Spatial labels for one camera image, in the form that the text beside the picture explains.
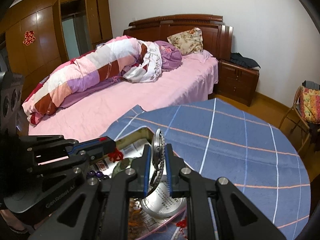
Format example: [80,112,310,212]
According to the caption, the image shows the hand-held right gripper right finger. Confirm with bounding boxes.
[165,143,287,240]

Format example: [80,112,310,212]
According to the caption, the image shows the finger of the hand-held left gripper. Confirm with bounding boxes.
[19,135,101,166]
[32,138,117,178]

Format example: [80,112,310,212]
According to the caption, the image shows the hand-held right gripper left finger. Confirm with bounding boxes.
[27,144,153,240]

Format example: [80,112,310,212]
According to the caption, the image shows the red knot cord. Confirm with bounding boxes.
[107,149,124,163]

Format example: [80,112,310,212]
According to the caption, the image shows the purple bead bracelet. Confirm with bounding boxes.
[87,170,110,180]

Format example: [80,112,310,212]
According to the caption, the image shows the green jade ornament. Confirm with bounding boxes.
[112,159,134,178]

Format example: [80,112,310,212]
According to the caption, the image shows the silver wristwatch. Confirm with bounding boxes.
[147,129,167,197]

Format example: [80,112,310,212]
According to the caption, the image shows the pink tin box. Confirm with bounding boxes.
[86,127,190,240]

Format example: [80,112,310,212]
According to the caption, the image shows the white jade bangle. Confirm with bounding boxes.
[140,196,187,221]

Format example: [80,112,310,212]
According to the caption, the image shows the red bead bracelet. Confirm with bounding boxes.
[175,219,188,240]

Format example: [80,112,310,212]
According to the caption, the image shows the person's left forearm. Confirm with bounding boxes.
[0,205,35,234]

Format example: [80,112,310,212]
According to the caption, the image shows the newspaper sheet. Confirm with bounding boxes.
[90,140,188,230]

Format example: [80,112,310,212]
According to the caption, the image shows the blue plaid tablecloth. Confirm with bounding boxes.
[105,97,312,240]

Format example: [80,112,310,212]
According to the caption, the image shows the pink patchwork quilt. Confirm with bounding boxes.
[22,35,150,125]

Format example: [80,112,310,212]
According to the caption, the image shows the bed with pink sheet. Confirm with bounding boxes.
[21,52,219,143]

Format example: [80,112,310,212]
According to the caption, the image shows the white floral cloth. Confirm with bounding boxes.
[124,42,163,83]

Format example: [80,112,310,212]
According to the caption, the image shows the wooden wardrobe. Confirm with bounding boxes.
[0,0,113,80]

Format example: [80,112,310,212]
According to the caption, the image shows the red paper decoration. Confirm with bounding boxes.
[22,31,37,46]

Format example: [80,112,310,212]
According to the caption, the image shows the wooden nightstand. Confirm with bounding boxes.
[216,59,260,107]

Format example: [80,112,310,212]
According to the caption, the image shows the purple blanket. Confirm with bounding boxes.
[152,40,183,70]

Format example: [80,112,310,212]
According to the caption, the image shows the rattan chair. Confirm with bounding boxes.
[279,80,320,155]

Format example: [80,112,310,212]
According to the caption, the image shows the dark folded clothes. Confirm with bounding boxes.
[230,52,261,70]

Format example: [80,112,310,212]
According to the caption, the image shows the floral pillow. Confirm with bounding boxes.
[167,27,203,55]

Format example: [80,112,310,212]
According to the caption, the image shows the wooden headboard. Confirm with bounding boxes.
[123,14,233,60]

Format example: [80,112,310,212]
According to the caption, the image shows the dark red garment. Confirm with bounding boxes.
[309,122,320,153]

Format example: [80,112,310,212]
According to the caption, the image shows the colourful patchwork cushion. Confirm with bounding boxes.
[299,85,320,124]

